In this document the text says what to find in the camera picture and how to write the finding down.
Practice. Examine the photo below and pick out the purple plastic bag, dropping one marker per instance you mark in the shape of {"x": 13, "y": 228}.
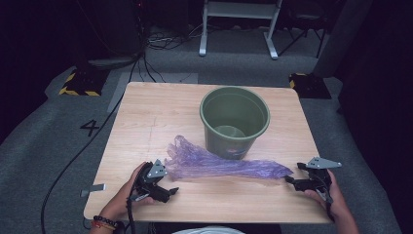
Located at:
{"x": 201, "y": 162}

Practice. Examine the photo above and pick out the green plastic bucket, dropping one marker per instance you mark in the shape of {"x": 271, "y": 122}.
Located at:
{"x": 227, "y": 107}

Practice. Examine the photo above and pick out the person's left hand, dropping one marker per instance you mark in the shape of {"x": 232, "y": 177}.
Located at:
{"x": 121, "y": 203}

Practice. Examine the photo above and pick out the black folding chair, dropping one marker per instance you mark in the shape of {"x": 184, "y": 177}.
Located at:
{"x": 305, "y": 19}

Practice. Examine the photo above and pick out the grey column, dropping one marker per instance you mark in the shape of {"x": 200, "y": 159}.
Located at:
{"x": 341, "y": 35}

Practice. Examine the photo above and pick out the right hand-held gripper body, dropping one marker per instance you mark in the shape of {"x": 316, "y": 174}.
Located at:
{"x": 319, "y": 178}

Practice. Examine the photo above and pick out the black yellow striped base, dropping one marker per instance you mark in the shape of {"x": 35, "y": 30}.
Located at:
{"x": 310, "y": 86}
{"x": 84, "y": 83}

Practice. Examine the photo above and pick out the white metal stand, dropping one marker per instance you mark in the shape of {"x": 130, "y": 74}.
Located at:
{"x": 240, "y": 9}

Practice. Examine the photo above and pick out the grey tape strip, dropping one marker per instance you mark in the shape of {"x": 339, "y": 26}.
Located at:
{"x": 94, "y": 188}

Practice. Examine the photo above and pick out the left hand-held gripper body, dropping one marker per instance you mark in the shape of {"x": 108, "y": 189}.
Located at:
{"x": 152, "y": 182}

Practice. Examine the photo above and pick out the dark equipment stand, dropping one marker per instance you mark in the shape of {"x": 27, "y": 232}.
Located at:
{"x": 113, "y": 32}

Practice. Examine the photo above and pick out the person's right hand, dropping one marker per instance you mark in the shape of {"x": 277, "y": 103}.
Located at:
{"x": 336, "y": 201}

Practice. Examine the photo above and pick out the person's white clothing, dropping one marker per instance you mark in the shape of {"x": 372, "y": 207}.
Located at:
{"x": 207, "y": 230}

